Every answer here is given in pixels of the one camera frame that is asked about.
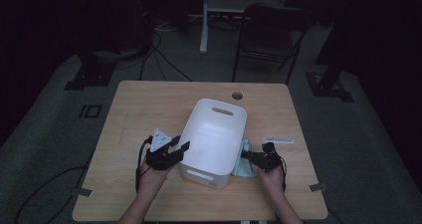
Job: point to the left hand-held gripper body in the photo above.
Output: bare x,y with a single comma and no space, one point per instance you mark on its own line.
161,159

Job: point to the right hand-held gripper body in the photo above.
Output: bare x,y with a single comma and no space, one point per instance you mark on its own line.
268,159

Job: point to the light blue cloth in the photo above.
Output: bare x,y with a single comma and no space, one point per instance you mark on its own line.
245,169

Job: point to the white plastic storage bin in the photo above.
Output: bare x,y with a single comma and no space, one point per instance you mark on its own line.
214,141

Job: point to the person's right hand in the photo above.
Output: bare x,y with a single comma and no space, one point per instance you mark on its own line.
272,182

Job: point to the person's left hand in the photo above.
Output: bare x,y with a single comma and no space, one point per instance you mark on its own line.
152,182

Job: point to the black stand base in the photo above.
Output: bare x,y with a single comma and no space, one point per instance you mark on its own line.
328,88
89,74

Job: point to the black folding chair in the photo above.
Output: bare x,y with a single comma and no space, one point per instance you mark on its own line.
270,38

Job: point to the white metal desk frame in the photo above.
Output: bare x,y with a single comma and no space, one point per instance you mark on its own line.
212,5

